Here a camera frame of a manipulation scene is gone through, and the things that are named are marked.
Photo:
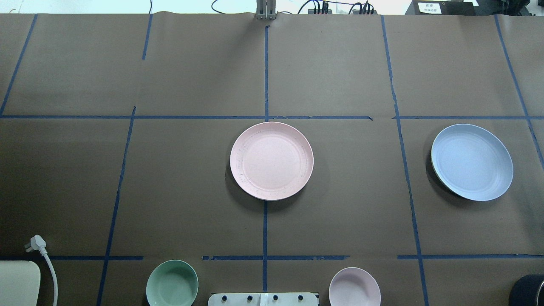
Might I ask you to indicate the pink plate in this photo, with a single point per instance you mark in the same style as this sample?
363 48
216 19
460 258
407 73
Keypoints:
271 161

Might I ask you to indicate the blue plate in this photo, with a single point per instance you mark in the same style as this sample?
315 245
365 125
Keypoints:
472 162

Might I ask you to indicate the pink bowl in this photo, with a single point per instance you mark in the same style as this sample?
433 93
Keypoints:
353 286

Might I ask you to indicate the green bowl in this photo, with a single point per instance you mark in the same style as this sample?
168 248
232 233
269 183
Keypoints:
172 283

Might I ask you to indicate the black box with label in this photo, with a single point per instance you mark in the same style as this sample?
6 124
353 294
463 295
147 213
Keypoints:
440 7

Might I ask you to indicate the cream toaster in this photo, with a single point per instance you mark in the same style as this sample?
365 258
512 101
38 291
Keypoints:
19 283

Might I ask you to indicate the dark blue saucepan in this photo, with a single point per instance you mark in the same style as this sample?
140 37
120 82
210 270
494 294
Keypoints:
528 291

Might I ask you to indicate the aluminium frame post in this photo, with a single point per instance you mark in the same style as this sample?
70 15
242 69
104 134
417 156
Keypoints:
266 10

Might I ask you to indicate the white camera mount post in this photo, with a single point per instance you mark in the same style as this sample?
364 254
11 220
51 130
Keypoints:
265 299

